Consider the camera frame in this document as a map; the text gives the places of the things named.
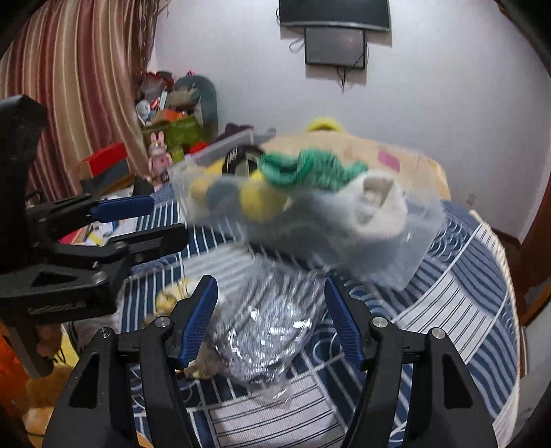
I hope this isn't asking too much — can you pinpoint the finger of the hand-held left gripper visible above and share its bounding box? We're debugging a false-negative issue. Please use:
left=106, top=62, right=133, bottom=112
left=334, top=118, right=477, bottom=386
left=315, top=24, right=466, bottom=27
left=26, top=194, right=156, bottom=243
left=41, top=223, right=190, bottom=270

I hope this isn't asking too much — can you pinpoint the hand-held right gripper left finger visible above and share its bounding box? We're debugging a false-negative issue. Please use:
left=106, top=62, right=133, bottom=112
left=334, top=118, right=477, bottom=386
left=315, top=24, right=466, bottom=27
left=42, top=275, right=219, bottom=448

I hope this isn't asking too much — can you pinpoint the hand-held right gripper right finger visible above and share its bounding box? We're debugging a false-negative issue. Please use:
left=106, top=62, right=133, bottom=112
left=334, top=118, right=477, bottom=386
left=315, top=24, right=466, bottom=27
left=324, top=276, right=496, bottom=448

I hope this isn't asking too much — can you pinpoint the clear plastic bag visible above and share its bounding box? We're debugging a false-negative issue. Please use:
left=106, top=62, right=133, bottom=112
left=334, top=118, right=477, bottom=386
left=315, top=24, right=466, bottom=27
left=206, top=253, right=329, bottom=403

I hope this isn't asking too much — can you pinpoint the red box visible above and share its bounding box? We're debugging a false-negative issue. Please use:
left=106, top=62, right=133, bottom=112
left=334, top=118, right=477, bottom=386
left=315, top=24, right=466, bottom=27
left=76, top=142, right=131, bottom=178

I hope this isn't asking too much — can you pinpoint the pink bunny doll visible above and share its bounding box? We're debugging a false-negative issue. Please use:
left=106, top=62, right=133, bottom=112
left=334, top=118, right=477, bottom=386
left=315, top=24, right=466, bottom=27
left=147, top=131, right=174, bottom=182

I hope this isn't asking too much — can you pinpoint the green box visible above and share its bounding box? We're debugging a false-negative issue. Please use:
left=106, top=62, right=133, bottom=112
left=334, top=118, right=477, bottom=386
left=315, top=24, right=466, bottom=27
left=143, top=116, right=204, bottom=152

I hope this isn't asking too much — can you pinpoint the blue striped bed sheet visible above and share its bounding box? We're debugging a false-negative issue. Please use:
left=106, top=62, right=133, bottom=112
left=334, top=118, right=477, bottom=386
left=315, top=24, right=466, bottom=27
left=114, top=190, right=522, bottom=448

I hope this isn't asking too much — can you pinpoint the black round item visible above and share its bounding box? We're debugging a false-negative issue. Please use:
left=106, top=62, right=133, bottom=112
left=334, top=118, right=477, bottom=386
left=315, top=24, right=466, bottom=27
left=221, top=145, right=264, bottom=175

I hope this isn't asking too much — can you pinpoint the white plush toy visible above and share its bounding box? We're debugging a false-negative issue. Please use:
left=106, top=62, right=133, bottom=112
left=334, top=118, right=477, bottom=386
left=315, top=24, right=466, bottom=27
left=344, top=170, right=408, bottom=240

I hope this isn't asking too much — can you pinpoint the striped red curtain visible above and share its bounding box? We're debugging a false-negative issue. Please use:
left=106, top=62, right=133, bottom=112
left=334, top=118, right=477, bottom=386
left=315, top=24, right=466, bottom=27
left=0, top=0, right=161, bottom=203

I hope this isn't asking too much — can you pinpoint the green knitted plush toy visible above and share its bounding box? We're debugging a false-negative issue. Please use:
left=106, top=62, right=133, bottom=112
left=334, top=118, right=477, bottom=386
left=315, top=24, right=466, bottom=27
left=257, top=149, right=369, bottom=191

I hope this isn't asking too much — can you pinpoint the cardboard box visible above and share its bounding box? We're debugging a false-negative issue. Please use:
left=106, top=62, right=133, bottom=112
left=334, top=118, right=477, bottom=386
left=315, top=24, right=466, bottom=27
left=258, top=131, right=451, bottom=202

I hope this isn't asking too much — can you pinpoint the black cable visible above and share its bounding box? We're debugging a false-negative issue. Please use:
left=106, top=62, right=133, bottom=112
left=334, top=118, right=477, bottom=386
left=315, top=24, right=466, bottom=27
left=335, top=64, right=359, bottom=94

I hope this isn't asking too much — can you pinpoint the black wall-mounted screen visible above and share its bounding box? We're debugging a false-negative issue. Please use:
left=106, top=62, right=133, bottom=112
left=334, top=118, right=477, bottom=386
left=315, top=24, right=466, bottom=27
left=304, top=27, right=368, bottom=70

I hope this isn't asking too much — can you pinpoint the wall television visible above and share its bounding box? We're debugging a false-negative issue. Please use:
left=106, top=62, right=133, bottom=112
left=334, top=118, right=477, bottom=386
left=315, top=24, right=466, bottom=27
left=278, top=0, right=392, bottom=33

